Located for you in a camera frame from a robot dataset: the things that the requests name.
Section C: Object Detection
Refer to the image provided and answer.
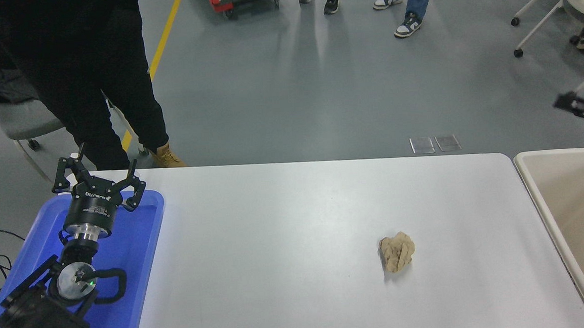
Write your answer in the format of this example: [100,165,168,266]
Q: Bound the crumpled tan paper ball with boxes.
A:
[378,231,416,274]

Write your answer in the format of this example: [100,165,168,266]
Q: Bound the blue plastic tray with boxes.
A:
[0,188,173,328]

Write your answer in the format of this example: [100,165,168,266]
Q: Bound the clear floor plate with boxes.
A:
[410,137,435,156]
[434,134,462,154]

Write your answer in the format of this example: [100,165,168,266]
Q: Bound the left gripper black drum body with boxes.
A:
[60,177,125,234]

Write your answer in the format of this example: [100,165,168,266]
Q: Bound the large pale bin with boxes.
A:
[512,148,584,328]

